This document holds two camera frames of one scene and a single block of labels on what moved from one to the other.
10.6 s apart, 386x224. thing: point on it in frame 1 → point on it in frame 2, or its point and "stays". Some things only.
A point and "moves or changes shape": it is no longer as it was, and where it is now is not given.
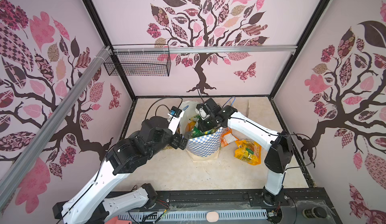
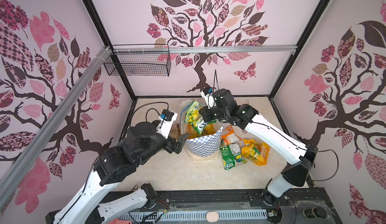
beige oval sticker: x=212 y=216 stays
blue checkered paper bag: x=204 y=147 stays
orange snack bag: x=227 y=137 stays
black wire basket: x=138 y=60 stays
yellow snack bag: x=249 y=151 moves or changes shape
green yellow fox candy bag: x=196 y=132 → x=193 y=117
